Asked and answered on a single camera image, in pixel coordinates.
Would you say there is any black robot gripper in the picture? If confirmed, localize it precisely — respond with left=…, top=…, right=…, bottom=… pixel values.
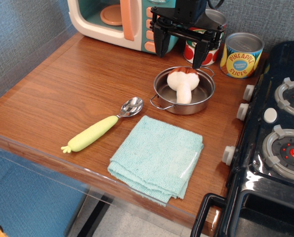
left=151, top=0, right=224, bottom=69

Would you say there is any plush white brown mushroom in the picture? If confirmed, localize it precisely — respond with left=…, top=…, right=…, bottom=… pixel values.
left=167, top=67, right=200, bottom=104

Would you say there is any light teal folded towel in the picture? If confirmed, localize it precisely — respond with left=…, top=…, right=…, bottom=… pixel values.
left=108, top=116, right=204, bottom=205

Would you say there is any tomato soup can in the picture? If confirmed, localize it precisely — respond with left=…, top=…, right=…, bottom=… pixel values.
left=184, top=8, right=227, bottom=66

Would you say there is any toy teal microwave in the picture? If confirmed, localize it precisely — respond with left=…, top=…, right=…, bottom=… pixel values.
left=67, top=0, right=175, bottom=54

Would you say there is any small steel pot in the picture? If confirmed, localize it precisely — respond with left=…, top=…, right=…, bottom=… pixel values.
left=150, top=67, right=215, bottom=115

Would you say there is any pineapple slices can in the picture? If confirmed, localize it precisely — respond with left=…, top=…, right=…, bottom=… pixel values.
left=220, top=32, right=264, bottom=79

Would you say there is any black toy stove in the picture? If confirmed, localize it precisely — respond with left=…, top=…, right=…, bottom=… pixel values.
left=191, top=41, right=294, bottom=237

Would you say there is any spoon with green handle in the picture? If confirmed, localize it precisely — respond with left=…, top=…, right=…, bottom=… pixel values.
left=60, top=97, right=144, bottom=154

